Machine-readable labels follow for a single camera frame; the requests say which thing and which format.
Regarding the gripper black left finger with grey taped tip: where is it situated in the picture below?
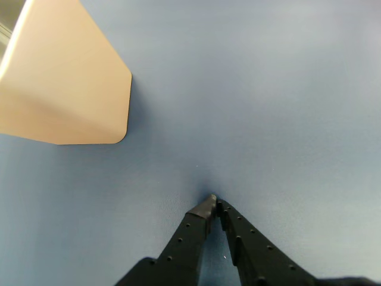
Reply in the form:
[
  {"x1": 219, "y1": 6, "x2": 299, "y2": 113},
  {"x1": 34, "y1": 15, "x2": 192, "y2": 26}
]
[{"x1": 114, "y1": 194, "x2": 217, "y2": 286}]

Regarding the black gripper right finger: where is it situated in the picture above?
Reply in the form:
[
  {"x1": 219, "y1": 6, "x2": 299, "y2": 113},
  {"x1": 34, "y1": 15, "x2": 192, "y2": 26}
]
[{"x1": 216, "y1": 198, "x2": 321, "y2": 286}]

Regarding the beige square metal box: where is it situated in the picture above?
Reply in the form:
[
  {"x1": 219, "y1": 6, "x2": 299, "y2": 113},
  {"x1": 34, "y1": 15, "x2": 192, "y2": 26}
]
[{"x1": 0, "y1": 0, "x2": 133, "y2": 145}]

